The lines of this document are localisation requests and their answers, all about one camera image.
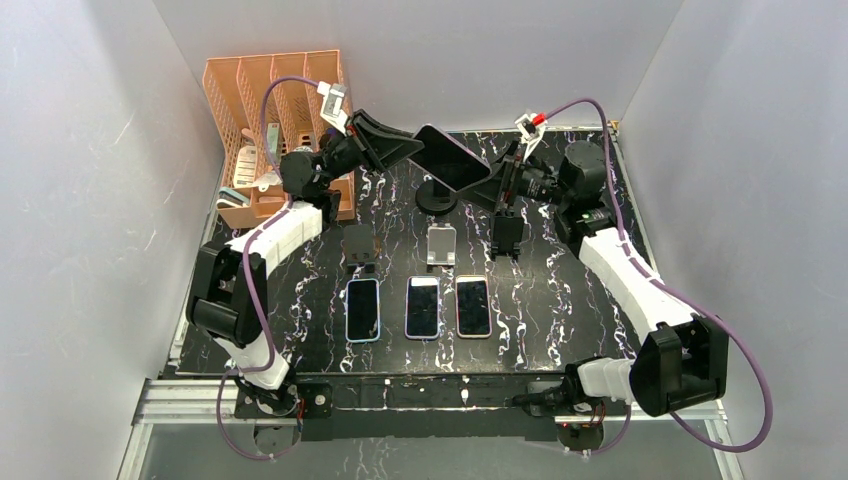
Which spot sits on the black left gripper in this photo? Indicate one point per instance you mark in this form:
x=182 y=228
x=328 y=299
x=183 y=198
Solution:
x=384 y=146

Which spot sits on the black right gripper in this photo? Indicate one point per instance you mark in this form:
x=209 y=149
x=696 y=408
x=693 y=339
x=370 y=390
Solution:
x=486 y=192

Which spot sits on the phone with purple clear case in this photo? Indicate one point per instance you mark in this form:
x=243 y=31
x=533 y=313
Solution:
x=448 y=161

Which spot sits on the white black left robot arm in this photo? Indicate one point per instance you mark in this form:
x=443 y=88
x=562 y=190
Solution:
x=227 y=298

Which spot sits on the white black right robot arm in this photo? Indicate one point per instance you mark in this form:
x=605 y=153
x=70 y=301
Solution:
x=682 y=359

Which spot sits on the black clamp phone stand right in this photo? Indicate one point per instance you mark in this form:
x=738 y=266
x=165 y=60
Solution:
x=506 y=234

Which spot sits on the black round base phone stand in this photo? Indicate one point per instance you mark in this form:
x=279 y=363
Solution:
x=435 y=199

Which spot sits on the black folding phone stand left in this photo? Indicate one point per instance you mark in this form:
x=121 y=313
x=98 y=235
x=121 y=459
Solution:
x=359 y=247

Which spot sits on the phone with pink case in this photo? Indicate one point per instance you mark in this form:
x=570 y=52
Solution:
x=472 y=307

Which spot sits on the phone with lilac case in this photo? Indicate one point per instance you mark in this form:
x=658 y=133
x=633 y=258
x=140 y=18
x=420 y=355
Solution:
x=422 y=308

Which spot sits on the phone with blue case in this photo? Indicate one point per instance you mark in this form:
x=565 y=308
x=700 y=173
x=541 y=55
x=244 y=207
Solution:
x=362 y=310

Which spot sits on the orange plastic file organizer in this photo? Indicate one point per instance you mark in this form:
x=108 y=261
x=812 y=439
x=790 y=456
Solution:
x=234 y=87

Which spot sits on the white paper card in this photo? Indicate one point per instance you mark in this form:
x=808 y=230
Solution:
x=244 y=171

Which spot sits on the teal bordered item beside organizer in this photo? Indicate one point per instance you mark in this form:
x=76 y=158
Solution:
x=231 y=198

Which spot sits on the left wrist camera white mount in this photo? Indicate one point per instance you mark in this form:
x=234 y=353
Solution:
x=332 y=111

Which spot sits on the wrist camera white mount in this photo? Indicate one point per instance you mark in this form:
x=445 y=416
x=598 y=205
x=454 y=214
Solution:
x=332 y=111
x=531 y=126

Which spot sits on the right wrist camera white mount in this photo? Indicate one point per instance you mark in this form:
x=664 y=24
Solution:
x=531 y=126

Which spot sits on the aluminium frame rail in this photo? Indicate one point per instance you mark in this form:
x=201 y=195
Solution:
x=451 y=427

